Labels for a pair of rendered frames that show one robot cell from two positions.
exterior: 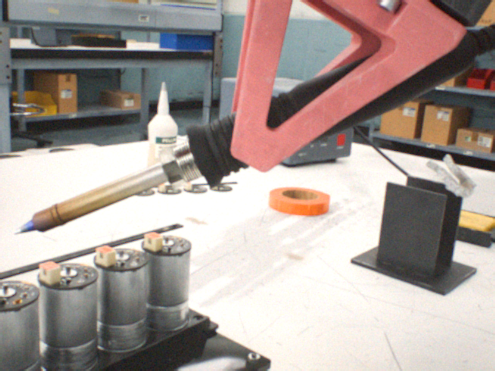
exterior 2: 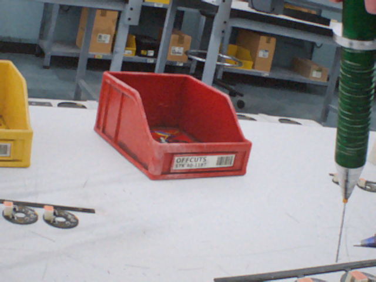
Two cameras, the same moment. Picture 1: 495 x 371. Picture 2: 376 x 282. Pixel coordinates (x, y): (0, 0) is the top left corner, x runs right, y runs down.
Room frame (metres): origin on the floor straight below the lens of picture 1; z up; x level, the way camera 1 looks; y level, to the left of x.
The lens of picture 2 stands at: (0.00, 0.08, 0.93)
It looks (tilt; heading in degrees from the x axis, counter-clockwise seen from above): 17 degrees down; 22
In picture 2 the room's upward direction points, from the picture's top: 12 degrees clockwise
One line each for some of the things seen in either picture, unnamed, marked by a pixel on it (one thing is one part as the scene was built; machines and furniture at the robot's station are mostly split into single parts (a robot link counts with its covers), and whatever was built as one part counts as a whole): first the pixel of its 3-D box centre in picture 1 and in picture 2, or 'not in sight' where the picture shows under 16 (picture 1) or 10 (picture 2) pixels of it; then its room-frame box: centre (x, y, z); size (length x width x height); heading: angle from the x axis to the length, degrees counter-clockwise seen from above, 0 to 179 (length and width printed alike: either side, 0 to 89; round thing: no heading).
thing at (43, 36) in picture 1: (51, 35); (266, 3); (2.91, 0.99, 0.80); 0.15 x 0.12 x 0.10; 68
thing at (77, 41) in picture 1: (98, 42); (305, 16); (3.14, 0.82, 0.77); 0.24 x 0.16 x 0.04; 138
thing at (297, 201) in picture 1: (299, 200); not in sight; (0.56, -0.05, 0.76); 0.06 x 0.06 x 0.01
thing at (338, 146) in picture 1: (285, 119); not in sight; (0.80, -0.05, 0.80); 0.15 x 0.12 x 0.10; 40
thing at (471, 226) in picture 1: (454, 221); not in sight; (0.52, -0.19, 0.76); 0.07 x 0.05 x 0.02; 57
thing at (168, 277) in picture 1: (165, 289); not in sight; (0.28, 0.04, 0.79); 0.02 x 0.02 x 0.05
